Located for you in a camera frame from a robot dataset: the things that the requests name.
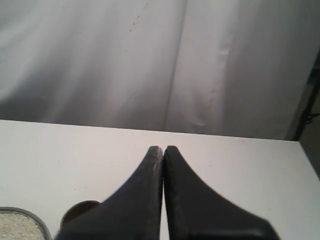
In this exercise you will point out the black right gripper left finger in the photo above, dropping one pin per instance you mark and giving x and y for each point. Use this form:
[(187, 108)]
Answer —
[(133, 212)]

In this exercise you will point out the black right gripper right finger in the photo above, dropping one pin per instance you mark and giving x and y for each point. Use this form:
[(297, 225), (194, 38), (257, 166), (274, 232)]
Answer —
[(197, 212)]

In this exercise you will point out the brown wooden cup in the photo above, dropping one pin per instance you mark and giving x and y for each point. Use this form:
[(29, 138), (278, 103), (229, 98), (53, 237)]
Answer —
[(77, 210)]

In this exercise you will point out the rice heap on plate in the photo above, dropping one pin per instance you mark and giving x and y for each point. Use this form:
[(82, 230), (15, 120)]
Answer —
[(15, 226)]

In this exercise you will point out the large steel plate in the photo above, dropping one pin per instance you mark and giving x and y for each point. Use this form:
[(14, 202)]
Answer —
[(44, 229)]

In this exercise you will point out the white backdrop curtain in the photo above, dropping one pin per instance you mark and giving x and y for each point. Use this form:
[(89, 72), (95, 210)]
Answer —
[(216, 67)]

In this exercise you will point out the dark stand pole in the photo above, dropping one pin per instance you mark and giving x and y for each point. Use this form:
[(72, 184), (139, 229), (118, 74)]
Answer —
[(307, 116)]

